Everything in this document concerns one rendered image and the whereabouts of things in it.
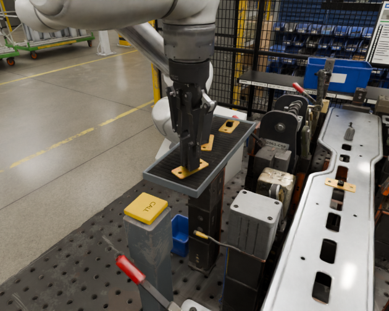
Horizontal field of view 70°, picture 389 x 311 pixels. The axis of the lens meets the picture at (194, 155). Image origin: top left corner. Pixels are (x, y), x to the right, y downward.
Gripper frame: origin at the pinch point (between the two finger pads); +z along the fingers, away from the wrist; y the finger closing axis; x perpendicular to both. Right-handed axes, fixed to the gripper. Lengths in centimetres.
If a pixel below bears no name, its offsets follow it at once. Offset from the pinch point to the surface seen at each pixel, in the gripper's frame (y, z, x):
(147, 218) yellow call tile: 6.9, 4.0, -15.9
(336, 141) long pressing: 5, 20, 69
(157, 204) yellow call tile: 5.2, 4.0, -12.4
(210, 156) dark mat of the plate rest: -0.8, 4.1, 7.1
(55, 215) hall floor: -148, 120, -12
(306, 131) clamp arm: 1, 11, 50
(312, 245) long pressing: 24.8, 20.1, 16.0
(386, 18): -14, -17, 139
